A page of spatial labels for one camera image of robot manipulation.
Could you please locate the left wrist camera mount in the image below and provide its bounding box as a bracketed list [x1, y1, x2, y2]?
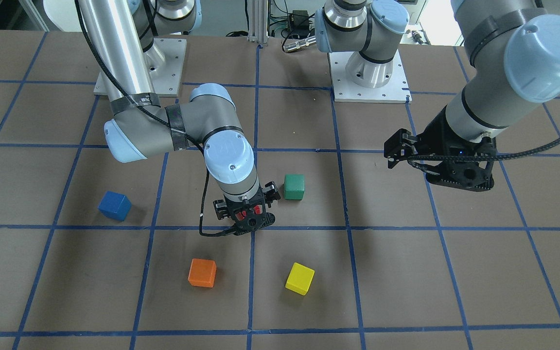
[426, 137, 496, 192]

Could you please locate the yellow wooden block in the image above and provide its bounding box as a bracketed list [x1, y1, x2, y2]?
[285, 262, 315, 296]

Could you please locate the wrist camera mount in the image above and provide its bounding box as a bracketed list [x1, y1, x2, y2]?
[227, 201, 275, 235]
[426, 137, 496, 192]

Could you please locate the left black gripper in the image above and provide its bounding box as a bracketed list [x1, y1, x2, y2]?
[383, 109, 455, 169]

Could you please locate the orange wooden block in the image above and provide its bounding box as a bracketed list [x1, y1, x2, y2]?
[188, 258, 216, 288]

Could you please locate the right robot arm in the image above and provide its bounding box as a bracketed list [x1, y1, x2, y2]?
[74, 0, 280, 224]

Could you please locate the black power adapter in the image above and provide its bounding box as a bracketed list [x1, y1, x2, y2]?
[286, 10, 310, 39]

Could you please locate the red wooden block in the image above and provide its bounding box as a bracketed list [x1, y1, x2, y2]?
[235, 205, 263, 221]

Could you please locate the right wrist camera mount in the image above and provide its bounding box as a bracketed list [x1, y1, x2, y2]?
[227, 201, 275, 235]

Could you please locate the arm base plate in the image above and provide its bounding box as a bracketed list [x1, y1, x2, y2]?
[91, 37, 187, 100]
[328, 52, 413, 104]

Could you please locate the blue wooden block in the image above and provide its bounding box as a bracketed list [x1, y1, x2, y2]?
[98, 191, 132, 221]

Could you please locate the green wooden block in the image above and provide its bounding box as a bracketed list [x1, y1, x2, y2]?
[284, 174, 305, 201]

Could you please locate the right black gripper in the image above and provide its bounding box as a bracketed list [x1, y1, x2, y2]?
[213, 181, 281, 220]

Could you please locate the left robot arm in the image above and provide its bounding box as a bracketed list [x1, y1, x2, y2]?
[314, 0, 560, 172]

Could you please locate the aluminium frame post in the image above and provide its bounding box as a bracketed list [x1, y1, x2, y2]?
[246, 0, 269, 47]

